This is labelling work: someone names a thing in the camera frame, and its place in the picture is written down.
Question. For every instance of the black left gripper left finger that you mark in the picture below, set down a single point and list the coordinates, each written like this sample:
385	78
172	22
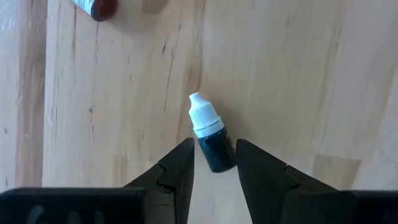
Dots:
168	186

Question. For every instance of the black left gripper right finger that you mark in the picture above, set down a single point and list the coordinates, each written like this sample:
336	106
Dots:
280	199

